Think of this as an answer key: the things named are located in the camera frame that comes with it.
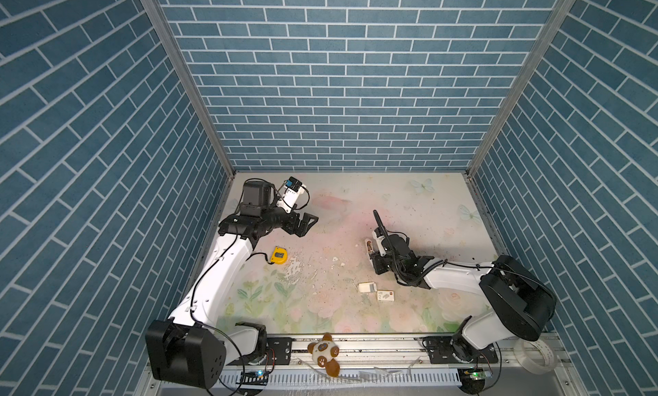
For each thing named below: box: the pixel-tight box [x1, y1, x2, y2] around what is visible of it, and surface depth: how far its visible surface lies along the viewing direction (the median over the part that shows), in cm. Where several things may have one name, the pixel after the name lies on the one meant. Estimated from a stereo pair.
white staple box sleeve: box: [376, 289, 395, 302], surface depth 85 cm
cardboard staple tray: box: [357, 282, 378, 293], surface depth 88 cm
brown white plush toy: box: [306, 332, 341, 378], surface depth 72 cm
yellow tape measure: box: [270, 246, 289, 265], surface depth 93 cm
